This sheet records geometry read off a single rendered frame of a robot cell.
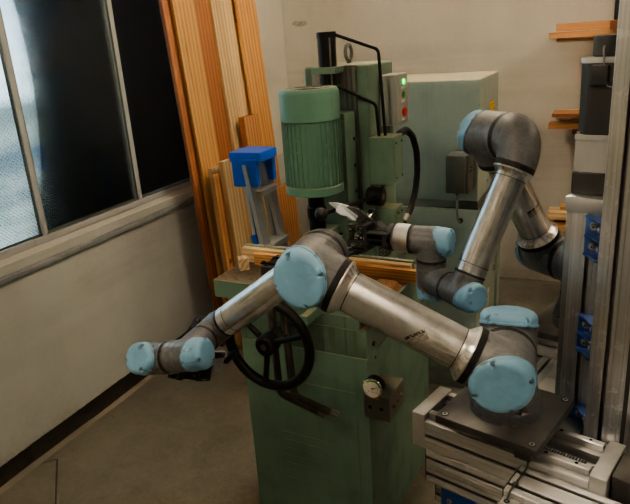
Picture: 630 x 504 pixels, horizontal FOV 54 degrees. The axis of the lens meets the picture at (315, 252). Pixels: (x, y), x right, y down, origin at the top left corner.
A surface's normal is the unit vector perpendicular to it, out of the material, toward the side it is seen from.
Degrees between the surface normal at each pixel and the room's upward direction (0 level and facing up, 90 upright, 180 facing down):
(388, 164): 90
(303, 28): 90
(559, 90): 90
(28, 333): 90
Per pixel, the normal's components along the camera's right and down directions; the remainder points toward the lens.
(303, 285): -0.44, 0.26
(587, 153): -0.63, 0.29
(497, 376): -0.22, 0.38
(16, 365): 0.91, 0.07
